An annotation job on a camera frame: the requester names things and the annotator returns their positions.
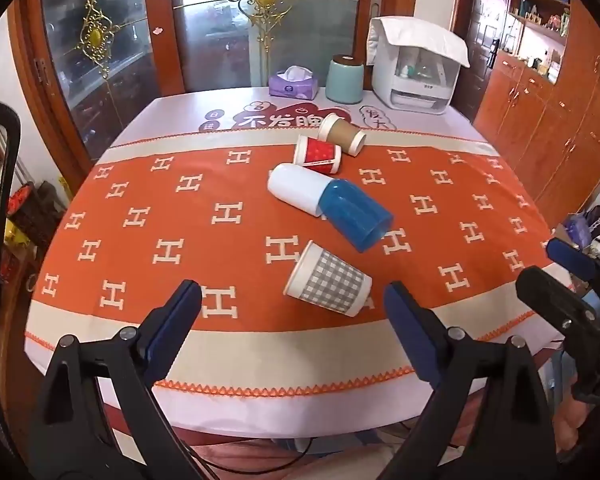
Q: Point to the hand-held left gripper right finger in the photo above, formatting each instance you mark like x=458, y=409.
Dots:
x=410, y=330

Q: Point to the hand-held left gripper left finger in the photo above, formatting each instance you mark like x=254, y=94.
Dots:
x=177, y=322

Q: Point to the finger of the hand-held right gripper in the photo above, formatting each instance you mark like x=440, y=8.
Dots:
x=570, y=257
x=550, y=292

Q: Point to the grey checked paper cup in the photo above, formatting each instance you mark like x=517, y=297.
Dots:
x=327, y=285

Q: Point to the blue plastic cup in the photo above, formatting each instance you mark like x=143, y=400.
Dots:
x=355, y=212

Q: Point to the white cup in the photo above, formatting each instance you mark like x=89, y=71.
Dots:
x=297, y=190

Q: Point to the red paper cup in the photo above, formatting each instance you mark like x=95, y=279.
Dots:
x=317, y=155

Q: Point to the brown paper cup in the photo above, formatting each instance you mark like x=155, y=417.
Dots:
x=340, y=132

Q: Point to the person's right hand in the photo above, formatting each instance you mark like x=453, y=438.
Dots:
x=572, y=422

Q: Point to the orange patterned tablecloth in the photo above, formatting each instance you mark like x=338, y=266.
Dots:
x=280, y=240

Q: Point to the wooden cabinet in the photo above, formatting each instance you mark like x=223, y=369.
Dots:
x=550, y=85

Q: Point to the white countertop appliance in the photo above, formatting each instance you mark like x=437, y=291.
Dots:
x=412, y=82

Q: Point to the dark wooden entrance door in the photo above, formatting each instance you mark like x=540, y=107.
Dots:
x=490, y=25

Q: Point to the teal canister with brown lid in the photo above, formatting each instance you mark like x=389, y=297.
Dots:
x=344, y=80

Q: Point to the purple tissue box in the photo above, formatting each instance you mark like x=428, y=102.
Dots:
x=292, y=85

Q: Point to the white cloth cover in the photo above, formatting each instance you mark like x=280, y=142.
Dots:
x=415, y=37

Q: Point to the wooden glass sliding door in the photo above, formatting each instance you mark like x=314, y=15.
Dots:
x=180, y=35

